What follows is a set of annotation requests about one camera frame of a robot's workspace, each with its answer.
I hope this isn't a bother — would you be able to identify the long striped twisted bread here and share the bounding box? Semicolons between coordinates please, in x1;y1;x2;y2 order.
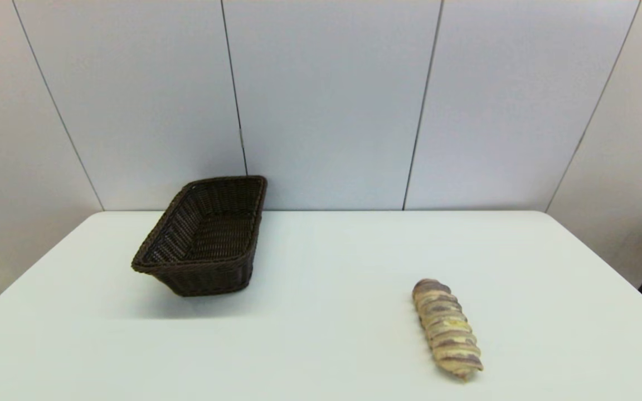
412;278;484;381

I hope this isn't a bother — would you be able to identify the dark brown wicker basket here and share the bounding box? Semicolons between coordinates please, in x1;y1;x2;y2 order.
131;175;268;297

